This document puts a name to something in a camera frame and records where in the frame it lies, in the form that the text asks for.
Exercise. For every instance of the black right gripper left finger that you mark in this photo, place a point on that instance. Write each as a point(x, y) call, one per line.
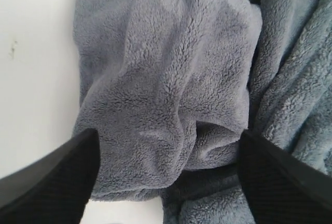
point(56, 188)

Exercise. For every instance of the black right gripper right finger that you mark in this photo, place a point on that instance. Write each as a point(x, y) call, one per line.
point(278, 187)

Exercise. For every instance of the grey-blue fleece towel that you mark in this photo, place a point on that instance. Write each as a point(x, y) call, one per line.
point(170, 85)

